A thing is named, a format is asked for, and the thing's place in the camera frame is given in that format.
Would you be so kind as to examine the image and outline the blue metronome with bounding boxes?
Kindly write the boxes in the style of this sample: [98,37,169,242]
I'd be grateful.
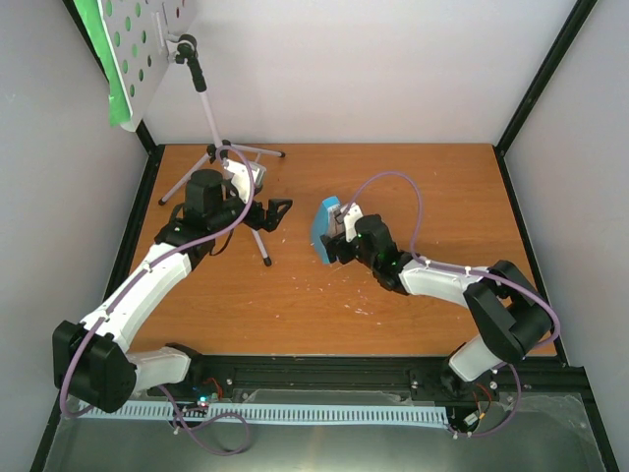
[310,196,340,265]

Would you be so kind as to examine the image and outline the green sheet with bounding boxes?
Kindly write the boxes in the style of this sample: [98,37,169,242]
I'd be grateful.
[74,0,131,127]

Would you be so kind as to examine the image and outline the white music stand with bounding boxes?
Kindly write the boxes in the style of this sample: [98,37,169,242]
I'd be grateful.
[96,0,287,267]

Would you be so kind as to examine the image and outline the clear plastic metronome cover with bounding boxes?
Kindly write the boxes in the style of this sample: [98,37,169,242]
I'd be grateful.
[326,205,347,238]

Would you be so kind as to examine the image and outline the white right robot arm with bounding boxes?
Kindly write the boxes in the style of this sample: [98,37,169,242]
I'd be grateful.
[311,209,553,398]

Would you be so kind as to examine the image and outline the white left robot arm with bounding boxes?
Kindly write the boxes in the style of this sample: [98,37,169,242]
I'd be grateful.
[52,169,293,417]

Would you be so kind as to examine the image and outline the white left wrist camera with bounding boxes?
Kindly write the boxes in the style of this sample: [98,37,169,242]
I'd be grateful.
[223,159,266,203]

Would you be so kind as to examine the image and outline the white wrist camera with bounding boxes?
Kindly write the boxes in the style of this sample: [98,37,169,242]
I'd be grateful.
[343,203,363,242]
[223,159,266,203]

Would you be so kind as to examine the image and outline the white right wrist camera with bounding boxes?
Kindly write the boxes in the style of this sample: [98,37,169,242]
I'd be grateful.
[343,203,363,242]

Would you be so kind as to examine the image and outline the light blue slotted cable duct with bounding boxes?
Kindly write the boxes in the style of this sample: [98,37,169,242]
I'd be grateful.
[83,400,448,430]

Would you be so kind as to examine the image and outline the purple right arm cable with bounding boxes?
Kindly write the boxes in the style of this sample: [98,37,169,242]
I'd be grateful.
[349,170,562,440]

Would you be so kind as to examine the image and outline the black aluminium front rail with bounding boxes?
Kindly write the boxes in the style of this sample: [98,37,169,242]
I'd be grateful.
[121,354,594,431]

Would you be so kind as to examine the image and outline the black right frame post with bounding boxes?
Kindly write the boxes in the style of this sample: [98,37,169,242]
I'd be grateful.
[494,0,600,153]

